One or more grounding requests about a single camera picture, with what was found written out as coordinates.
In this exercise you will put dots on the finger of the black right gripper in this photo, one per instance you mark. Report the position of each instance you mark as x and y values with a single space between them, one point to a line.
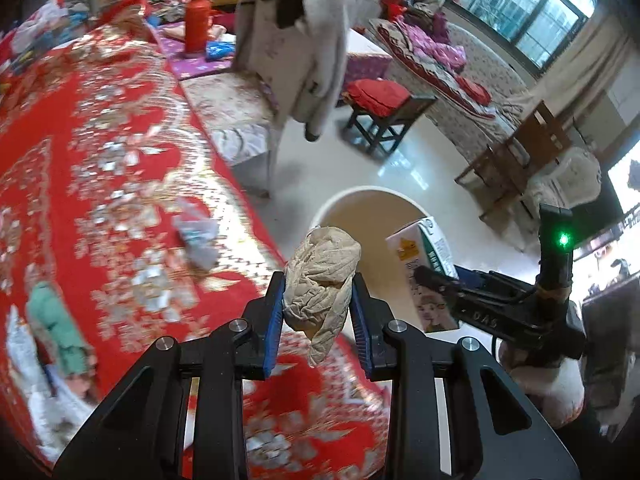
435 281

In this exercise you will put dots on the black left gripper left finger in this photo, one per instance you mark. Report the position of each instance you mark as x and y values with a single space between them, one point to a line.
138 430

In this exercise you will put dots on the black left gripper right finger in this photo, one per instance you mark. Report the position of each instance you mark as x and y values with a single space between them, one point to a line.
455 412

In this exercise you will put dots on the white green milk carton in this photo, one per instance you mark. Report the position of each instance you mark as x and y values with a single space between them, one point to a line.
422 243

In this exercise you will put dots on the beige paper ball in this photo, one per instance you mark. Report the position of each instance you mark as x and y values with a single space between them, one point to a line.
318 288

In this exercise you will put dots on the white round trash bin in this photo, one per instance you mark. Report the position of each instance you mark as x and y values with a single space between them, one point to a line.
369 214

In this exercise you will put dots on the right hand in glove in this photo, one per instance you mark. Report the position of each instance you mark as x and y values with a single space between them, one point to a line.
556 389

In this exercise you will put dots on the wooden chair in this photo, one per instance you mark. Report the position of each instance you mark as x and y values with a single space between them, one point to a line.
538 141

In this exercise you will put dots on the green crumpled wrapper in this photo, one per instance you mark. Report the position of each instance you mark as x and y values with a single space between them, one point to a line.
56 329

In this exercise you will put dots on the red cushion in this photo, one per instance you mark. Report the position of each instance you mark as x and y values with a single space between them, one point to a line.
379 97

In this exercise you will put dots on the sofa with patterned cover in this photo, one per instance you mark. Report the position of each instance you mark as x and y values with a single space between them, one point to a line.
471 109

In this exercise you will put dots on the crumpled white plastic wrapper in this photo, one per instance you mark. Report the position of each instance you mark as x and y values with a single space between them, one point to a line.
198 233

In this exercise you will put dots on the red floral tablecloth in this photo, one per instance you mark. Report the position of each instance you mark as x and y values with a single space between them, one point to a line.
97 142

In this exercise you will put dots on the white fur coat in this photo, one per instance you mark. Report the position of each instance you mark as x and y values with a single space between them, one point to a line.
298 48

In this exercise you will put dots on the blue plastic bag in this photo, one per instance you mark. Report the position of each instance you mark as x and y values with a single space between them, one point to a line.
218 50

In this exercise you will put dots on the red thermos flask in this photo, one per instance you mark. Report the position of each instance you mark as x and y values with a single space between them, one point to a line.
196 26

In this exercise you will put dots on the window with dark frame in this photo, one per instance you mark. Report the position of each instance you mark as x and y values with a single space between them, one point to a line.
535 32

